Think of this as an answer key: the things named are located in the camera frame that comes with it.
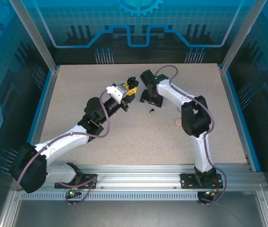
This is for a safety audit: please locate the small circuit board with LEDs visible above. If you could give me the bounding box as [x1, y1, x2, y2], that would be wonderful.
[199, 190, 219, 198]
[65, 189, 82, 199]

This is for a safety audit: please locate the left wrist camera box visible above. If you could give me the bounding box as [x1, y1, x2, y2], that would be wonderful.
[105, 83, 128, 104]

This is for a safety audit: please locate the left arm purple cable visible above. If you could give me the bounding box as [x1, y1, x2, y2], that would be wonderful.
[15, 89, 98, 207]

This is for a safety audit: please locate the side rail with blue trim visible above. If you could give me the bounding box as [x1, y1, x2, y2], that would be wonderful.
[17, 67, 61, 172]
[219, 67, 262, 172]

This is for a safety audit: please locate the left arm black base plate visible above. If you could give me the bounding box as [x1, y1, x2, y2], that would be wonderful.
[54, 174, 98, 190]

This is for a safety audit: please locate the aluminium mounting rail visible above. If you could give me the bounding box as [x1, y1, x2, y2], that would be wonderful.
[13, 164, 267, 192]

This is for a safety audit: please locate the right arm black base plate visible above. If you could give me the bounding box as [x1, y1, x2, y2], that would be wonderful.
[180, 173, 224, 190]

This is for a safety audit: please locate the aluminium frame post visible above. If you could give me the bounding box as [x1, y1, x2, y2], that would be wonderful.
[220, 0, 267, 73]
[8, 0, 60, 73]

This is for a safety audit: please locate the slotted cable duct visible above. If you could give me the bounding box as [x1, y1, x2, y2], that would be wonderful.
[19, 192, 199, 201]

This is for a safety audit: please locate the metal bench frame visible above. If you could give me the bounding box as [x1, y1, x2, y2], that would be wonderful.
[0, 184, 268, 227]

